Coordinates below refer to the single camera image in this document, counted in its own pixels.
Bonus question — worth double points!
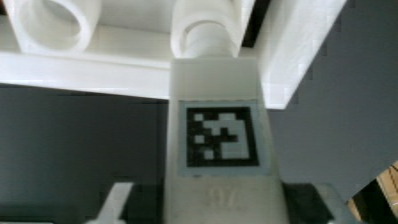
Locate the white chair leg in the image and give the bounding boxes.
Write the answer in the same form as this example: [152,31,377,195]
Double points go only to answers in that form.
[166,22,290,224]

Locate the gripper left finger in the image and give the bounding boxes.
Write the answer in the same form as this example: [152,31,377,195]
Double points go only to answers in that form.
[84,182,136,224]

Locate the white chair seat block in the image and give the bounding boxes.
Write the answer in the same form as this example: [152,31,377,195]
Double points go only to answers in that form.
[0,0,347,109]

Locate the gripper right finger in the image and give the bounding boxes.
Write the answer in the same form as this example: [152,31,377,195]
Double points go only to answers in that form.
[283,182,365,224]

